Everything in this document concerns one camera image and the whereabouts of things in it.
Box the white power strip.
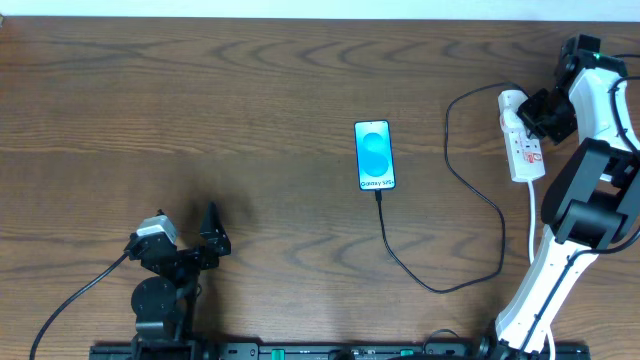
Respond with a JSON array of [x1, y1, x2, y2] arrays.
[[498, 90, 545, 183]]

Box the blue Galaxy smartphone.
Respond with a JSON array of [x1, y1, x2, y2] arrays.
[[354, 120, 396, 191]]

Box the black charger cable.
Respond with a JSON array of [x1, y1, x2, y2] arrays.
[[373, 82, 529, 295]]

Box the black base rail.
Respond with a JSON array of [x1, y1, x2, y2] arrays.
[[89, 339, 591, 360]]

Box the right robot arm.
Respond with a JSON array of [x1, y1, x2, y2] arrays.
[[476, 34, 639, 359]]

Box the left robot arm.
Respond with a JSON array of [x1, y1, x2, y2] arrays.
[[124, 202, 231, 359]]

